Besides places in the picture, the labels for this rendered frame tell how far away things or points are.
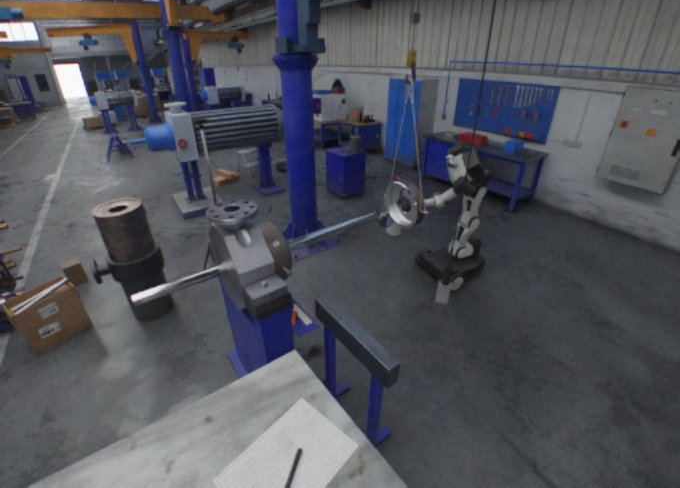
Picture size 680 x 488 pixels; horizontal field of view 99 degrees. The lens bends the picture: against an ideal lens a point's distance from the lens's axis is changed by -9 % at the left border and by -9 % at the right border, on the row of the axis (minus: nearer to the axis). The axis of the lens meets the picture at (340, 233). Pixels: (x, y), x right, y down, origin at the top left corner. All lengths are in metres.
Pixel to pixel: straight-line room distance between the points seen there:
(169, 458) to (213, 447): 0.15
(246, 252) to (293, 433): 0.83
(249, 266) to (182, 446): 0.78
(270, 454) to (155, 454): 0.42
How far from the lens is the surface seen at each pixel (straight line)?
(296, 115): 3.46
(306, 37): 3.28
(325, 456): 1.34
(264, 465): 1.35
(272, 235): 1.76
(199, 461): 1.42
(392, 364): 1.57
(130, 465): 1.51
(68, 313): 3.56
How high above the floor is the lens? 2.09
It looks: 29 degrees down
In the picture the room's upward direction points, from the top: straight up
